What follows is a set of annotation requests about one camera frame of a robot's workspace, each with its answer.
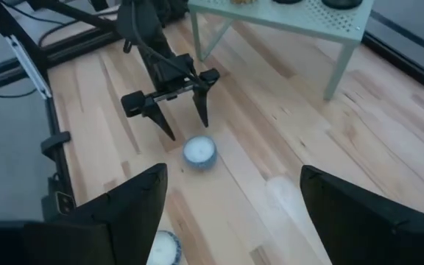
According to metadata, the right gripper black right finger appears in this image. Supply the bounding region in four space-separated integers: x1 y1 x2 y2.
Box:
300 164 424 265

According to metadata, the green perforated metal riser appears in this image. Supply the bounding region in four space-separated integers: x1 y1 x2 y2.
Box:
187 0 375 102

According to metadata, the black table clamp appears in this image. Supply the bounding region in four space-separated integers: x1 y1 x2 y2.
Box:
40 131 72 158

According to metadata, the candle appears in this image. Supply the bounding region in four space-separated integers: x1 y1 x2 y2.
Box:
146 230 183 265
182 135 219 172

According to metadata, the small table camera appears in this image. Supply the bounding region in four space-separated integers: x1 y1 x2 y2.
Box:
41 176 77 222

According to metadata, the silver aluminium bar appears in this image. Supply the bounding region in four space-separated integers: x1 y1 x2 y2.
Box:
4 35 53 99

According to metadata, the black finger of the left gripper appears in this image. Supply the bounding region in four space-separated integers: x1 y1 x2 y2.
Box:
192 68 221 128
121 91 177 141

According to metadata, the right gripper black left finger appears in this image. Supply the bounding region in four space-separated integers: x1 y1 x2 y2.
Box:
24 163 169 265

